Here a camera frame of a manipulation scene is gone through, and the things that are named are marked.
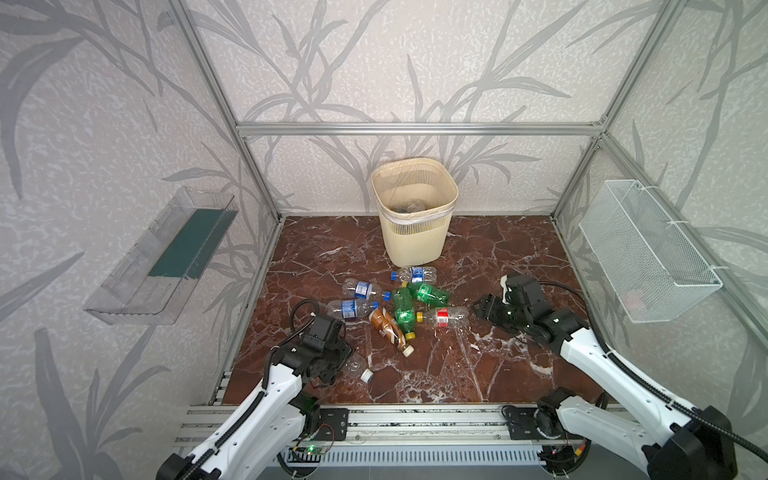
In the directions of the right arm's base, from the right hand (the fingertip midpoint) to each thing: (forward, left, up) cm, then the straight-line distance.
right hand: (477, 301), depth 82 cm
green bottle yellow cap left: (+1, +20, -8) cm, 22 cm away
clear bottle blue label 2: (+2, +37, -8) cm, 38 cm away
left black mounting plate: (-28, +38, -11) cm, 48 cm away
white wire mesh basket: (-4, -34, +20) cm, 39 cm away
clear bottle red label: (-1, +8, -8) cm, 11 cm away
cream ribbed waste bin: (+40, +16, +2) cm, 43 cm away
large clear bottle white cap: (-15, +33, -7) cm, 37 cm away
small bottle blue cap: (+15, +14, -10) cm, 23 cm away
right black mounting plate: (-27, -9, -12) cm, 31 cm away
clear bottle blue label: (+8, +32, -9) cm, 34 cm away
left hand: (-9, +34, -8) cm, 36 cm away
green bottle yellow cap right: (+7, +13, -8) cm, 17 cm away
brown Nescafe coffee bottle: (-3, +26, -8) cm, 27 cm away
